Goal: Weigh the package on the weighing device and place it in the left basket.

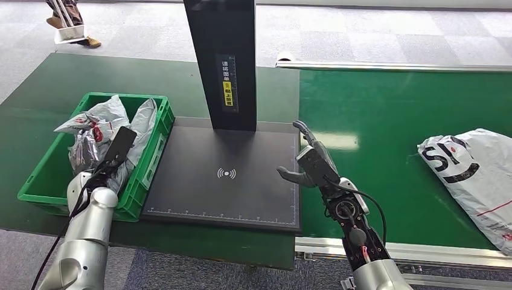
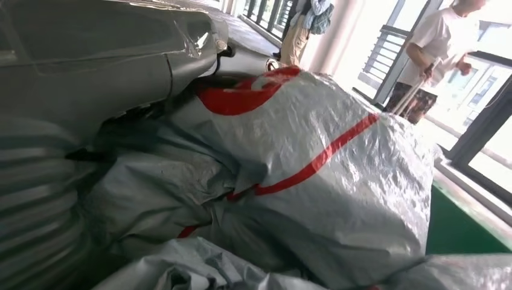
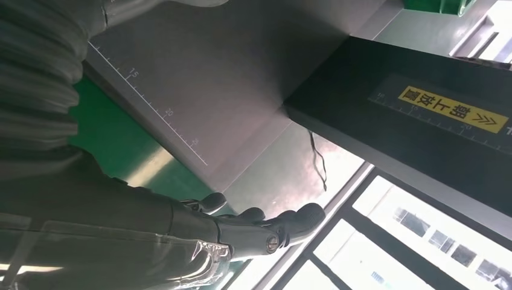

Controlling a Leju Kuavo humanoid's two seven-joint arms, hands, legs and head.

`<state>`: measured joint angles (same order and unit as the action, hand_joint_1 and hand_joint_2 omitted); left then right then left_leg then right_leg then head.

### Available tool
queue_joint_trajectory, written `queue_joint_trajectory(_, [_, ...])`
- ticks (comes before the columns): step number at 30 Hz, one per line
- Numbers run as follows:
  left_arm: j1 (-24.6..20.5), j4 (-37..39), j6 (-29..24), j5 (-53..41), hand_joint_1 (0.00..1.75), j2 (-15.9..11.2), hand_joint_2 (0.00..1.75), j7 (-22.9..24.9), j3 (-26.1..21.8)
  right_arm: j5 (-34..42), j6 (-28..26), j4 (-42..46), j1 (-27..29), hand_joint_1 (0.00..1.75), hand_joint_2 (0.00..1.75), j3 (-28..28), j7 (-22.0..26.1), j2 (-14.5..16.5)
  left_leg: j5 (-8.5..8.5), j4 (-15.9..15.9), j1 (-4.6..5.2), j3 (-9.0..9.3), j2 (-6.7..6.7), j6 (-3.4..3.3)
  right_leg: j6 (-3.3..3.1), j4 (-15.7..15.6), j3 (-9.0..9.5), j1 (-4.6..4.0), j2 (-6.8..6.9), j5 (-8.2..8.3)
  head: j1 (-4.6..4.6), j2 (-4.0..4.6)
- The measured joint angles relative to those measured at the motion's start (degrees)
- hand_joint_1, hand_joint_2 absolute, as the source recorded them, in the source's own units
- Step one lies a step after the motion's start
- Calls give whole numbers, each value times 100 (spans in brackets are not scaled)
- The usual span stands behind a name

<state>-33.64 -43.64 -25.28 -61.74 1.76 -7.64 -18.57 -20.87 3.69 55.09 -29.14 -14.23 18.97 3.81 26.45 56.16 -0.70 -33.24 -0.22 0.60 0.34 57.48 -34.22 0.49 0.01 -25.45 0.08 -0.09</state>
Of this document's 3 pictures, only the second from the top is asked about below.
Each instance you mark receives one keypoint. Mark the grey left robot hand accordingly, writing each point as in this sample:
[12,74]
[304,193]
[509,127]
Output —
[100,60]

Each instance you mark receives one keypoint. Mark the grey red-striped mail package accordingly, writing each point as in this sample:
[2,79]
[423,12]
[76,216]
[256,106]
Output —
[320,180]

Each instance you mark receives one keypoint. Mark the grey red-printed mail package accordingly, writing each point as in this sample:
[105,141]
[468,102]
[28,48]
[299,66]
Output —
[192,264]

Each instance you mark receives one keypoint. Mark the person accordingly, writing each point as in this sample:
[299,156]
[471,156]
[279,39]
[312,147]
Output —
[432,36]
[296,40]

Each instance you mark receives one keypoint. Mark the grey metal railing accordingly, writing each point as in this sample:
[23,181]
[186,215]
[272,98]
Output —
[382,52]

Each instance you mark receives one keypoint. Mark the green work table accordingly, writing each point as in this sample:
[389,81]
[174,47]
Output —
[452,232]

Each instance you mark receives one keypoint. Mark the black window frame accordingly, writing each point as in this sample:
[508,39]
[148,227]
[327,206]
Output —
[476,136]

